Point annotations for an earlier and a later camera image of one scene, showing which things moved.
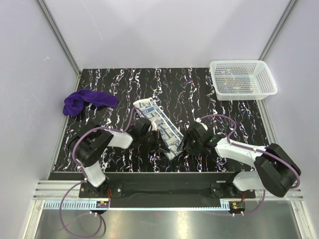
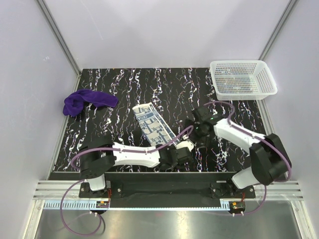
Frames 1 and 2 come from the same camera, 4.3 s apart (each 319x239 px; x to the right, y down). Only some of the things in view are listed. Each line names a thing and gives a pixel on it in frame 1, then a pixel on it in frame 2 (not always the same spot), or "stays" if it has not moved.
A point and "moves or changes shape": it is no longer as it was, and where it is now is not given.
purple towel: x=74 y=103 stays
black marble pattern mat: x=185 y=95 stays
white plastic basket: x=242 y=79 stays
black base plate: x=117 y=184 stays
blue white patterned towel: x=172 y=137 moves or changes shape
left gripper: x=159 y=144 to x=172 y=147
